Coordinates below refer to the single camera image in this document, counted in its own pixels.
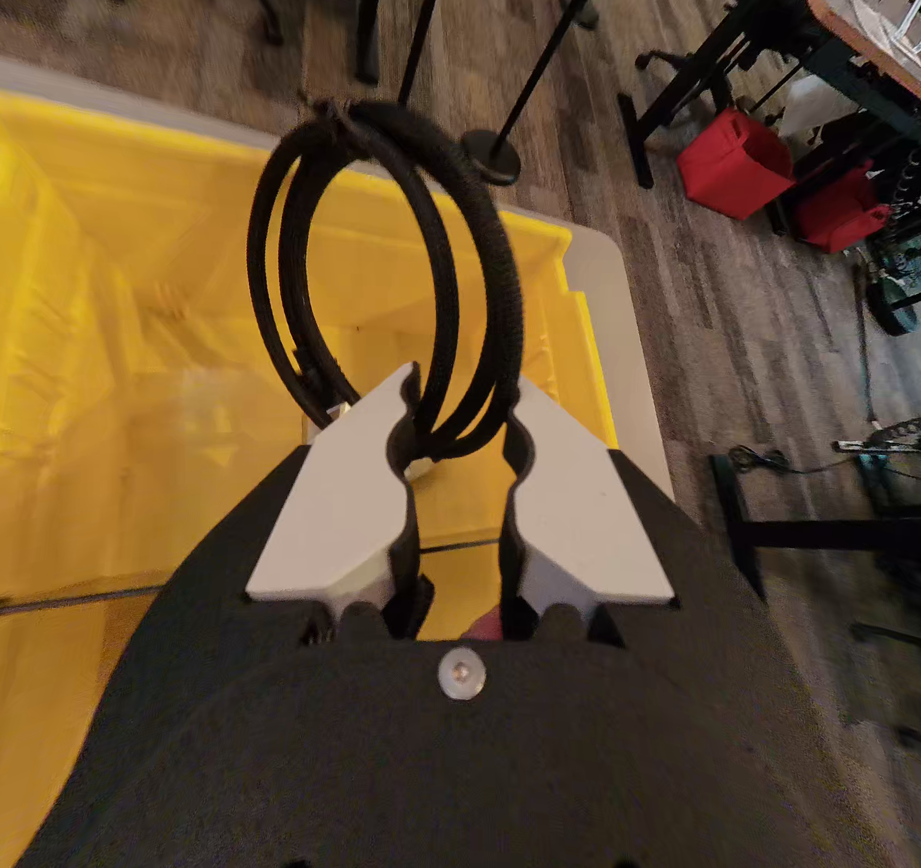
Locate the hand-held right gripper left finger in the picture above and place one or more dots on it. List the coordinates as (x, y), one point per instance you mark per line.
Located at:
(338, 522)

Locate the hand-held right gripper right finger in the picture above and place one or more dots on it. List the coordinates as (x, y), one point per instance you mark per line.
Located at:
(590, 522)

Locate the yellow plastic bin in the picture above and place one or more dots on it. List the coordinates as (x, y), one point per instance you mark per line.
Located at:
(144, 306)

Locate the black tripod legs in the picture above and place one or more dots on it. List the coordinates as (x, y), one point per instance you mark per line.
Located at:
(493, 159)

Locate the red fabric bag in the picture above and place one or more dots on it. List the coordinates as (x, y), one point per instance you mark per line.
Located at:
(734, 162)
(842, 213)

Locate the wood-edged office desk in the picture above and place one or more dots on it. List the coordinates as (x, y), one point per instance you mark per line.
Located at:
(842, 26)

